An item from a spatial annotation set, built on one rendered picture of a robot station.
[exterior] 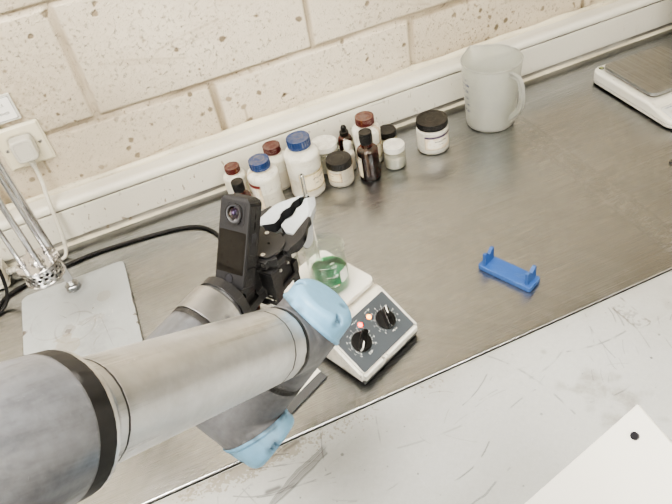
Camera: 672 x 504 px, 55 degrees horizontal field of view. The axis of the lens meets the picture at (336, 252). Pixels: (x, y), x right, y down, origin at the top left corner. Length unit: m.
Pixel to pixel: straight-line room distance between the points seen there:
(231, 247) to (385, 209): 0.54
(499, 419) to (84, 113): 0.92
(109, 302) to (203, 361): 0.75
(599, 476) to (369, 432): 0.34
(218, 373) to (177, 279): 0.73
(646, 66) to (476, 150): 0.44
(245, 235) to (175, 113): 0.62
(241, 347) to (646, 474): 0.41
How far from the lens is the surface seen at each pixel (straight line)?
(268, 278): 0.82
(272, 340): 0.58
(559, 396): 0.98
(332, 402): 0.97
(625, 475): 0.73
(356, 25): 1.40
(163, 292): 1.22
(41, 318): 1.28
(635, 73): 1.59
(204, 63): 1.32
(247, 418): 0.71
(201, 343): 0.51
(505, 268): 1.12
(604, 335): 1.05
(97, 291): 1.27
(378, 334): 0.98
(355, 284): 1.00
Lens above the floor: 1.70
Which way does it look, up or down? 42 degrees down
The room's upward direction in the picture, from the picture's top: 11 degrees counter-clockwise
